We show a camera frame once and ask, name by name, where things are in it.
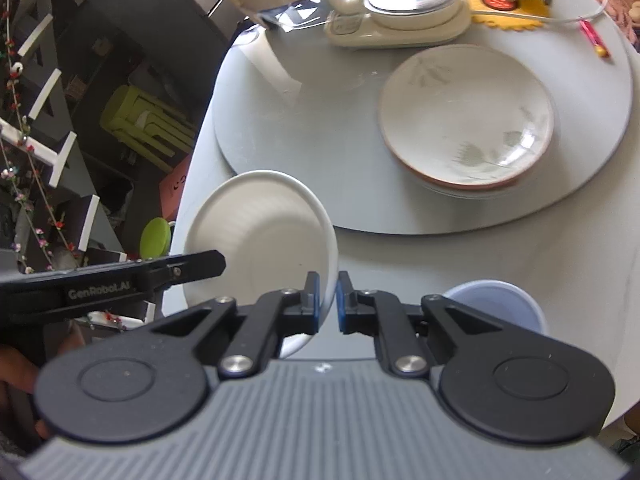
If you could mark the cream kettle base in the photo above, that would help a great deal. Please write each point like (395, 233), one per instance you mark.
(378, 31)

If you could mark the bluish plastic bowl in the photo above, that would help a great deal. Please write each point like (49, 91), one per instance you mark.
(501, 300)

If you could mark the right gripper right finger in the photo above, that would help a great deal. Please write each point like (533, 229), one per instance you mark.
(396, 329)

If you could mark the stacked green plastic stools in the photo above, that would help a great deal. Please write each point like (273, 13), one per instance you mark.
(151, 128)

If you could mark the green round stool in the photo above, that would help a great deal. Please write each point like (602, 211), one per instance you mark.
(155, 239)

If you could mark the round grey lazy susan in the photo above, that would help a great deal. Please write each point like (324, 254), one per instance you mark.
(288, 100)

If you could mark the yellow sunflower silicone mat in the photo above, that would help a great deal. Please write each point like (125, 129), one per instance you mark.
(518, 15)

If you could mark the white plastic bowl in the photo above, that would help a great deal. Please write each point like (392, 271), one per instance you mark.
(272, 230)

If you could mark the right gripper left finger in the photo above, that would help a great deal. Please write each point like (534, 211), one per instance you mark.
(258, 331)

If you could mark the orange cardboard box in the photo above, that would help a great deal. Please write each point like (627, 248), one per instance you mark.
(171, 187)

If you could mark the person's left hand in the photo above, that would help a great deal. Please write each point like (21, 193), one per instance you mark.
(19, 373)

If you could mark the black shelf with white slats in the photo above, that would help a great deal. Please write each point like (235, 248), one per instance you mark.
(51, 215)

